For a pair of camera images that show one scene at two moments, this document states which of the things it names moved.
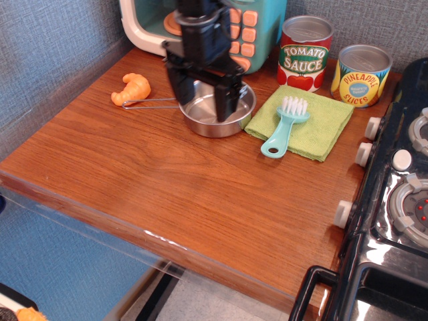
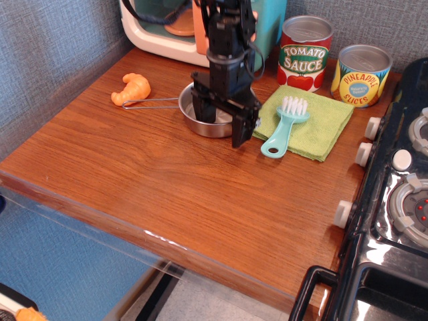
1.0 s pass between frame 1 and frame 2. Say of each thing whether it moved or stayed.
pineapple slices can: stayed
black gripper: moved
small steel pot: stayed
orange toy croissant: stayed
